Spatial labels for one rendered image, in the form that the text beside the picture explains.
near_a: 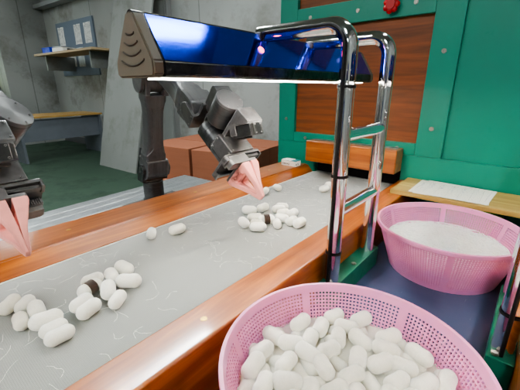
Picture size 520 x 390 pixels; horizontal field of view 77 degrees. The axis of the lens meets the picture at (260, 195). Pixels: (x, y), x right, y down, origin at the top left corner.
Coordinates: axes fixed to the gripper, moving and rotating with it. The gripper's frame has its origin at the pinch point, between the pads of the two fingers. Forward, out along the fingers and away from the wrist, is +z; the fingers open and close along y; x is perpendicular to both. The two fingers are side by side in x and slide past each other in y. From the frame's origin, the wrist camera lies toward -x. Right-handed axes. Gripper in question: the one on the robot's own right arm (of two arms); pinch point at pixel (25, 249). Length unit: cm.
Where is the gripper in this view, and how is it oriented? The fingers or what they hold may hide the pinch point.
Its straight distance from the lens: 56.1
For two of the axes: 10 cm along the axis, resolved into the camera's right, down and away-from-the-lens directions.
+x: -4.9, 5.9, 6.3
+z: 5.9, 7.7, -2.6
